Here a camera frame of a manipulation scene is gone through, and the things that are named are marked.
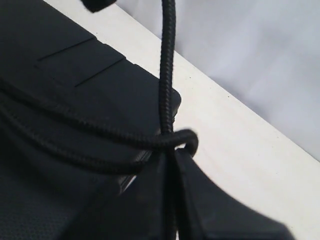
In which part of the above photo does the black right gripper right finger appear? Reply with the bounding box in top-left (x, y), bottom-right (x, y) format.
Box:
top-left (175, 148), bottom-right (293, 240)

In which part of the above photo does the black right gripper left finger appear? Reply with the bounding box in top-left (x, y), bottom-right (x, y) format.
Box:
top-left (62, 153), bottom-right (175, 240)

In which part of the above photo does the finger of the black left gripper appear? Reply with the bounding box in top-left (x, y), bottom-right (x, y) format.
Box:
top-left (81, 0), bottom-right (116, 13)

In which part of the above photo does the black rope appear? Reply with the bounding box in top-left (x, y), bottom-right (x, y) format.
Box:
top-left (0, 0), bottom-right (200, 240)

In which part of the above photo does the black plastic case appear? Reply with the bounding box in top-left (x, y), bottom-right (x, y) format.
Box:
top-left (0, 0), bottom-right (182, 240)

